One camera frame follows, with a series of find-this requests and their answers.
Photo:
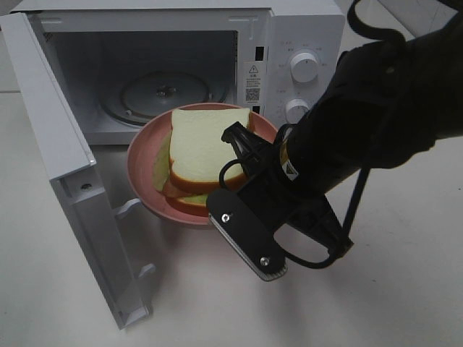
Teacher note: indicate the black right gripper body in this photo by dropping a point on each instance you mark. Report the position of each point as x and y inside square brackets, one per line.
[268, 195]

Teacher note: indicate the sandwich with lettuce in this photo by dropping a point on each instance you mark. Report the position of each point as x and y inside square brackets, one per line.
[191, 156]

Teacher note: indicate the pink round plate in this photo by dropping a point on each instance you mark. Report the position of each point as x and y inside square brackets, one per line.
[145, 147]

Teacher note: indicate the white microwave door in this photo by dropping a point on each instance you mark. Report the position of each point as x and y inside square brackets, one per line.
[72, 168]

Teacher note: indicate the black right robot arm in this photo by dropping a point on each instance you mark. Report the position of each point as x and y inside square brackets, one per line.
[387, 101]

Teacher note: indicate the lower white microwave knob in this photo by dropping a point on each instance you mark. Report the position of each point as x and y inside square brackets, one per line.
[295, 109]

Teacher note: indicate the white microwave knob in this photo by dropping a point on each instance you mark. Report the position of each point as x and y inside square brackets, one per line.
[304, 66]
[295, 109]

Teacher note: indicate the white warning label sticker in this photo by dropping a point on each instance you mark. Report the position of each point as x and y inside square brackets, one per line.
[254, 73]

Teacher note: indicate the upper white microwave knob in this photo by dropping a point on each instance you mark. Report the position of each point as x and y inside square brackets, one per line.
[304, 66]

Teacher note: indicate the glass microwave turntable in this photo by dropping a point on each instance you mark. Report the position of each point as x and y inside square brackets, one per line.
[136, 100]

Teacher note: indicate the white microwave oven body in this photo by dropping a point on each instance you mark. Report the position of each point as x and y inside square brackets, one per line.
[96, 42]

